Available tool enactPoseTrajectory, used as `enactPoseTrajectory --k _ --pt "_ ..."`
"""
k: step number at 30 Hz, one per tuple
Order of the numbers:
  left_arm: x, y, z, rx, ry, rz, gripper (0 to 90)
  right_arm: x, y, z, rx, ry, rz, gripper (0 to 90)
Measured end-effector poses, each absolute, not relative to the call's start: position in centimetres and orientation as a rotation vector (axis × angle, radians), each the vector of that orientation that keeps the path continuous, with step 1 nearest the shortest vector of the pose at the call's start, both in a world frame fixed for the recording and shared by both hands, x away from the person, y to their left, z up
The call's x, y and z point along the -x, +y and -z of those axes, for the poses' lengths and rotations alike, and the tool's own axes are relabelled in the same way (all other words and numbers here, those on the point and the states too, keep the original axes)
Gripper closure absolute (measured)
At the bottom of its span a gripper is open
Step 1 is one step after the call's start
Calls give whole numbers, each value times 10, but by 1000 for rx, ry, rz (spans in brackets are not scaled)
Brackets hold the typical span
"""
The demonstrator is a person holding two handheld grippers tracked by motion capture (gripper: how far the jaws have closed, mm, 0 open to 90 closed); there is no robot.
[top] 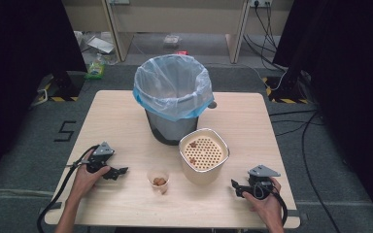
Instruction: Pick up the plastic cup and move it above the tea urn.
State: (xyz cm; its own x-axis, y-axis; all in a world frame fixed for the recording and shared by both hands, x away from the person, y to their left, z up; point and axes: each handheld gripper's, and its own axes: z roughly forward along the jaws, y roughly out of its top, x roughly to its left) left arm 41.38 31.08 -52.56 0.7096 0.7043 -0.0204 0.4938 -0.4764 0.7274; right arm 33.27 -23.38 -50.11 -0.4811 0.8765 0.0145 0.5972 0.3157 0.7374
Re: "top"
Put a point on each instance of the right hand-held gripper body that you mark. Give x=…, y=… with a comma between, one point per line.
x=261, y=181

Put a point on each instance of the black curtain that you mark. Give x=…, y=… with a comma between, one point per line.
x=19, y=64
x=349, y=81

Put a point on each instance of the grey round cap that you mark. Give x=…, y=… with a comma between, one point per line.
x=212, y=104

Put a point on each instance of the small red item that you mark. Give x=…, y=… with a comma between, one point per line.
x=181, y=52

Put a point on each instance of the person's right hand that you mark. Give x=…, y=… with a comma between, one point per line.
x=267, y=207

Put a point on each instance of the grey trash bin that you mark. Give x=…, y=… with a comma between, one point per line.
x=171, y=129

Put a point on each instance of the person's left hand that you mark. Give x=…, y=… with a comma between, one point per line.
x=85, y=179

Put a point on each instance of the brown food scrap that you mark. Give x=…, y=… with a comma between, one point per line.
x=193, y=144
x=192, y=160

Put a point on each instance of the black stand base striped tape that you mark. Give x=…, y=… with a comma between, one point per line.
x=65, y=87
x=286, y=92

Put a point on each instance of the small clear plastic cup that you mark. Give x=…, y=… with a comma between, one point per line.
x=158, y=187

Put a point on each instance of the clear plastic packet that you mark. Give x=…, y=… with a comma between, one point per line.
x=171, y=39

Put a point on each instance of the white wall socket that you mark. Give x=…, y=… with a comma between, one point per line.
x=259, y=2

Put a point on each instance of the beige perforated strainer insert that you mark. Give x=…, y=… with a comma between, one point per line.
x=207, y=155

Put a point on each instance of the light wooden desk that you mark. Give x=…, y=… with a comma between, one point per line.
x=175, y=16

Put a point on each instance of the beige square container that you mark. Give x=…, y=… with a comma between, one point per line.
x=200, y=176

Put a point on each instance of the brown nuts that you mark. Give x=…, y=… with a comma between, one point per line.
x=159, y=181

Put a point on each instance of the green packet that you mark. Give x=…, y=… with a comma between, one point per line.
x=95, y=69

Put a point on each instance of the clear blue trash bag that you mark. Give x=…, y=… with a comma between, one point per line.
x=171, y=87

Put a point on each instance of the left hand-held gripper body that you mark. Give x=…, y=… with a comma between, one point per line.
x=99, y=155

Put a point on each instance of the clear plastic bag with paper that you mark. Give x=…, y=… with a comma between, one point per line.
x=98, y=43

